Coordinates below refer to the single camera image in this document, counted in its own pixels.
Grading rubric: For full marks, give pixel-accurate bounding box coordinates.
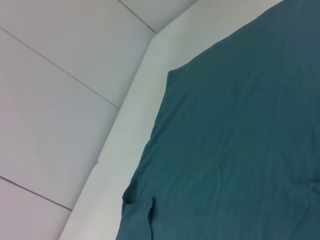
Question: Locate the blue teal shirt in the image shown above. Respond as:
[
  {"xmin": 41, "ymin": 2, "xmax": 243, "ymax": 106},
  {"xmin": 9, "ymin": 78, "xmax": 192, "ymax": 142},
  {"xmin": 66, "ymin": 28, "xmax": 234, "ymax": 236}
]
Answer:
[{"xmin": 116, "ymin": 0, "xmax": 320, "ymax": 240}]

